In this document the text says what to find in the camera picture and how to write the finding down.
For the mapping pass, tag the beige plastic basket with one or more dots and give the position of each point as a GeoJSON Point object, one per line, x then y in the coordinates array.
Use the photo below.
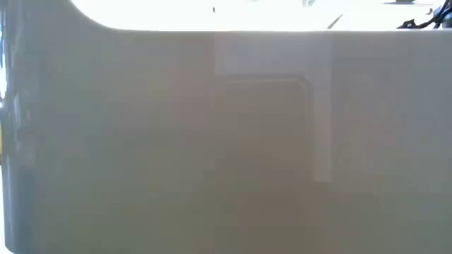
{"type": "Point", "coordinates": [226, 141]}

